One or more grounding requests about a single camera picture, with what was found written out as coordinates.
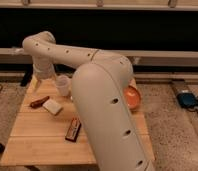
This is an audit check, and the wooden table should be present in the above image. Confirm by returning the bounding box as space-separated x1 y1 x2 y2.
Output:
0 77 156 167

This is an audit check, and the blue electronic box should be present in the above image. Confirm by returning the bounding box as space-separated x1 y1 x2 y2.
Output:
176 93 198 108

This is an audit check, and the orange ceramic bowl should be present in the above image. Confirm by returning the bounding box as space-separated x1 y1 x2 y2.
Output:
124 86 141 110

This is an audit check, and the brown sausage toy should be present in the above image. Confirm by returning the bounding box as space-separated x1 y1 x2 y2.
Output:
30 96 50 109

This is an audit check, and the white sponge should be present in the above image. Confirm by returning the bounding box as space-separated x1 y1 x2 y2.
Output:
43 99 63 116

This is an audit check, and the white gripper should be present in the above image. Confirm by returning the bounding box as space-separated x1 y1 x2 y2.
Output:
33 57 55 91

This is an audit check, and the black table clamp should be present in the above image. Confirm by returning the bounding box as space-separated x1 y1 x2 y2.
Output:
20 67 33 87

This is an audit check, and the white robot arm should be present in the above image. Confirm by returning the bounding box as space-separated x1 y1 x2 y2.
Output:
22 31 155 171

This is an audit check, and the translucent plastic cup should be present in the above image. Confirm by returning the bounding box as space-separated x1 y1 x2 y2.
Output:
56 75 70 96

